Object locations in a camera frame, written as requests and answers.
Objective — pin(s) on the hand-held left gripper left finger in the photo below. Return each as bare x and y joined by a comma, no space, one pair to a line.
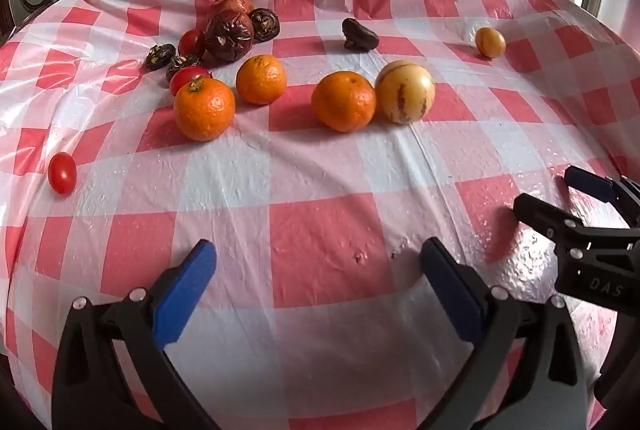
185,295

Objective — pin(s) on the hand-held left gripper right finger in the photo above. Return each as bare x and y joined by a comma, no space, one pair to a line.
450,295

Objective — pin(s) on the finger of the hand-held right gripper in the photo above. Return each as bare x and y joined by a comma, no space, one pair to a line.
590,182
542,215

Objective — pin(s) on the red cherry tomato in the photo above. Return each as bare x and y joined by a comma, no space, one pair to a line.
62,172
186,78
190,43

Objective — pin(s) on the dark water chestnut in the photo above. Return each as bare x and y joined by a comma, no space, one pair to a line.
357,34
264,24
181,62
160,56

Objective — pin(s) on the red white checkered tablecloth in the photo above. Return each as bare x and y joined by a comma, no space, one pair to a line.
320,230

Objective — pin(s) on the small yellow fruit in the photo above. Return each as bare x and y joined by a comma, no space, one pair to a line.
490,42

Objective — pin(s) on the yellow striped pepino melon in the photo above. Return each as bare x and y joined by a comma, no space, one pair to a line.
405,92

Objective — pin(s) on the orange mandarin with stem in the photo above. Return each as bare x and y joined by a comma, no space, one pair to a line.
204,109

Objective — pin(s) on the wrinkled dark red passion fruit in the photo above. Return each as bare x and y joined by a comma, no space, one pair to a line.
229,35

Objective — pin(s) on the wrinkled orange-red passion fruit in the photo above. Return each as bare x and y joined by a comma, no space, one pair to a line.
234,2

